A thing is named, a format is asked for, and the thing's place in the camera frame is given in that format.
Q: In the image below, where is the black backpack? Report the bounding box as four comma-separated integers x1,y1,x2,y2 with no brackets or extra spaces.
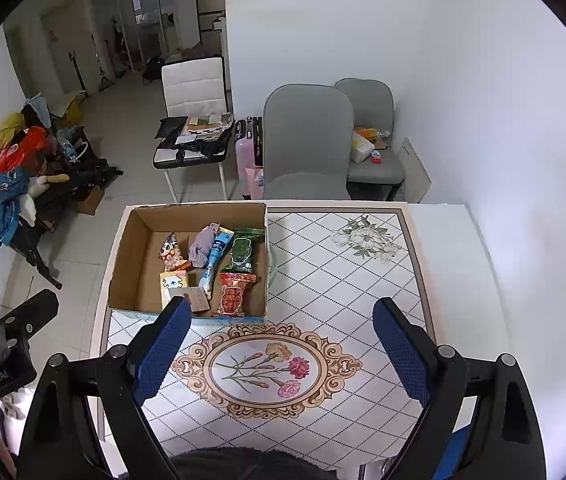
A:
142,57,164,85

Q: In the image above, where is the blue chair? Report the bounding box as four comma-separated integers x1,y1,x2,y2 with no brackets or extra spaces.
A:
430,422,476,480

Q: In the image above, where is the yellow tissue pack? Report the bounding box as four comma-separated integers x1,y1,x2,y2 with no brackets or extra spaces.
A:
159,270,190,311

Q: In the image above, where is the person's dark fuzzy clothing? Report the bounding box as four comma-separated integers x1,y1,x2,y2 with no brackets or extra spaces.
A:
168,447,328,480

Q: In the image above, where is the floral printed table mat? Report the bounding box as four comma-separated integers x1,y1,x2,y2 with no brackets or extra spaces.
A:
98,205,436,458

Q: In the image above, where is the black folder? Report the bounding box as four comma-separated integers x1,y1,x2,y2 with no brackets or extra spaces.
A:
157,116,188,140

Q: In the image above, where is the purple cloth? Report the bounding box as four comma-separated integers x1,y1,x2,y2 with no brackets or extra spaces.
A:
188,225,221,268

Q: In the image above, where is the white and blue tube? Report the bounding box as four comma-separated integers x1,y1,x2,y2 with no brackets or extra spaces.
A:
198,227,234,297

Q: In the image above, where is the white plush toy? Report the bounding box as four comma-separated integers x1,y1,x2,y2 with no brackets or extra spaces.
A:
23,174,71,226

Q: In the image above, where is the green snack packet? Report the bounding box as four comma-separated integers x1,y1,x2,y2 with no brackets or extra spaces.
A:
226,227,267,274

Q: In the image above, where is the black bag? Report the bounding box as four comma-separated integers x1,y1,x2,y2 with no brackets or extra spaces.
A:
154,130,234,167

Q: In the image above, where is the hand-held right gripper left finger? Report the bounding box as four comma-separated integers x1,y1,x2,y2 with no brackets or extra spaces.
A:
15,296,192,480

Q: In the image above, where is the red plastic bag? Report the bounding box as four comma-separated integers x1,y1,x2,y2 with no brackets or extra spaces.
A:
0,126,48,178

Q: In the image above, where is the small cardboard box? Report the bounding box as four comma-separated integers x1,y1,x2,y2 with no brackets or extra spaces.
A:
75,185,104,216

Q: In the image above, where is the pink suitcase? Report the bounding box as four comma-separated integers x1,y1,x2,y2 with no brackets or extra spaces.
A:
234,116,264,200

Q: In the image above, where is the cartoon print snack packet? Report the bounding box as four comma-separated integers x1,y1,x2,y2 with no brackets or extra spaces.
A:
163,232,192,272

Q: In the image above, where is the yellow bag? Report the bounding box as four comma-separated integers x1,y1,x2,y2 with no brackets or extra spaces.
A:
60,97,86,126

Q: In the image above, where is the white plastic bag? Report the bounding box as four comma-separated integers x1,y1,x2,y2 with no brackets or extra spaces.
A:
350,131,376,163

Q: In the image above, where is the small beige box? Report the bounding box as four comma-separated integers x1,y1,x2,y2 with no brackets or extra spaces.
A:
183,286,211,316

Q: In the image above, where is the grey chair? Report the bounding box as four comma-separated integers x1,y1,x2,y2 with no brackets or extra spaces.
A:
262,84,354,201
334,78,406,201

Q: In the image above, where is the white chair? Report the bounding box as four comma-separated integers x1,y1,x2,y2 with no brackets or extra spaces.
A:
153,56,234,203

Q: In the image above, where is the light blue cloth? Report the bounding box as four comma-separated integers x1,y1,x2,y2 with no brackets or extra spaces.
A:
25,92,54,128

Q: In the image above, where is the clothes rack with garments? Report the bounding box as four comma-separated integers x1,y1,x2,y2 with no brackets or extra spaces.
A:
0,157,124,291

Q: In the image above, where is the brown cardboard box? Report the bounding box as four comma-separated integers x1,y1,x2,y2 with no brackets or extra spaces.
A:
108,202,270,325

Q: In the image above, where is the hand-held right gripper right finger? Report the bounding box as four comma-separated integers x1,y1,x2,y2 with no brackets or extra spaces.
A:
372,296,546,480

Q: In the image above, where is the red snack packet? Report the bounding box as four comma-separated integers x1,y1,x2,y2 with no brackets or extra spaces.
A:
211,271,258,318

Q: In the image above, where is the pile of papers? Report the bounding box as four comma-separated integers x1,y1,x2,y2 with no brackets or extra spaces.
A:
185,114,236,136

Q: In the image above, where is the pale green bowl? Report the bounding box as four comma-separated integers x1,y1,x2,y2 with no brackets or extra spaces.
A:
266,244,280,292

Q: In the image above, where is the pink paper bag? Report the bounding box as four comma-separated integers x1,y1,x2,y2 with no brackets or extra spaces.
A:
244,164,265,200

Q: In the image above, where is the pale wooden board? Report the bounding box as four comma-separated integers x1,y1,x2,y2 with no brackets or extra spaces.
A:
397,136,432,204

